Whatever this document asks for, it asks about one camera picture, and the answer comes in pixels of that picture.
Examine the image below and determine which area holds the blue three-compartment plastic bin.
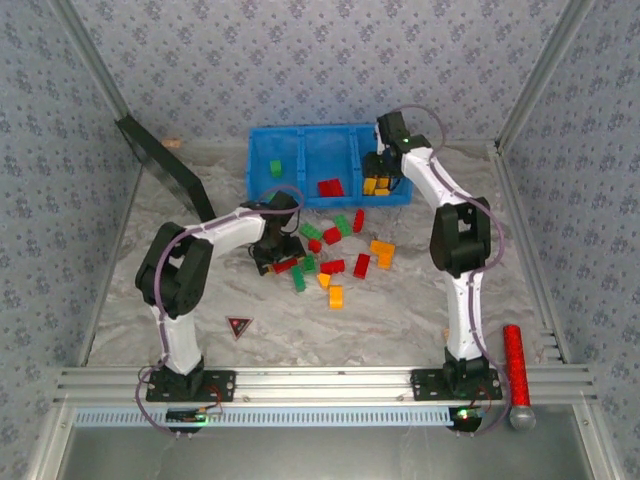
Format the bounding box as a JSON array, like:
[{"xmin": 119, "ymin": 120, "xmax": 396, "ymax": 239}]
[{"xmin": 248, "ymin": 122, "xmax": 415, "ymax": 214}]

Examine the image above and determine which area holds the black triangular badge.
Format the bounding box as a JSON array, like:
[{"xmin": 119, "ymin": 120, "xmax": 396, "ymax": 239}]
[{"xmin": 225, "ymin": 315, "xmax": 255, "ymax": 341}]

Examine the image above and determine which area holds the black flat panel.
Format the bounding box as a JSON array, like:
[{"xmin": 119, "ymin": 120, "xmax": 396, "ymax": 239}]
[{"xmin": 115, "ymin": 113, "xmax": 215, "ymax": 221}]

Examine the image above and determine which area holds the red glitter toy microphone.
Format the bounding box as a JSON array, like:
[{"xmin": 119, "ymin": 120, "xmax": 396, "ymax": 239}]
[{"xmin": 502, "ymin": 324, "xmax": 537, "ymax": 432}]

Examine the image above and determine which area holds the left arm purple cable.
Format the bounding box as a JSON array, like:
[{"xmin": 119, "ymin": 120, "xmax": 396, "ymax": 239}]
[{"xmin": 135, "ymin": 185, "xmax": 305, "ymax": 437}]

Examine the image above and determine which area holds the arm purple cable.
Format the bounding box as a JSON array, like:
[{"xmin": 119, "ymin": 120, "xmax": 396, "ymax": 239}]
[
  {"xmin": 135, "ymin": 185, "xmax": 305, "ymax": 437},
  {"xmin": 399, "ymin": 103, "xmax": 505, "ymax": 437}
]

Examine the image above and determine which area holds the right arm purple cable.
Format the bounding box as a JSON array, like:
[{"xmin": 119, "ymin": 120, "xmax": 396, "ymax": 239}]
[{"xmin": 399, "ymin": 103, "xmax": 505, "ymax": 437}]

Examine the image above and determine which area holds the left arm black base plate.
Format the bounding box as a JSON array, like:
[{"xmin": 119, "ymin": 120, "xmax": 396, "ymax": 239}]
[{"xmin": 145, "ymin": 370, "xmax": 237, "ymax": 403}]

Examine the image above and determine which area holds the long aluminium base rail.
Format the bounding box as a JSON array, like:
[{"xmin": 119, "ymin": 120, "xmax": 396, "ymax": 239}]
[{"xmin": 52, "ymin": 364, "xmax": 599, "ymax": 406}]

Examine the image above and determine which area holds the aluminium table side rail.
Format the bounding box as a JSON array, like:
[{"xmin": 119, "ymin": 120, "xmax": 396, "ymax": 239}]
[
  {"xmin": 78, "ymin": 167, "xmax": 146, "ymax": 365},
  {"xmin": 487, "ymin": 144, "xmax": 571, "ymax": 364}
]

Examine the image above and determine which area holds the slotted grey cable duct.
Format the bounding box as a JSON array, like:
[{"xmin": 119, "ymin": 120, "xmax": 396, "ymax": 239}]
[{"xmin": 73, "ymin": 405, "xmax": 457, "ymax": 428}]

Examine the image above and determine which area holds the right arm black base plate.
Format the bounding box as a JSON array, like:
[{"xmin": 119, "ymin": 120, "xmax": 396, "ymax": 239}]
[{"xmin": 410, "ymin": 369, "xmax": 503, "ymax": 401}]

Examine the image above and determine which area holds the aluminium frame post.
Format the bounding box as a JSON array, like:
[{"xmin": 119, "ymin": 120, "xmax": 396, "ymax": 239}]
[
  {"xmin": 494, "ymin": 0, "xmax": 597, "ymax": 151},
  {"xmin": 49, "ymin": 0, "xmax": 132, "ymax": 119}
]

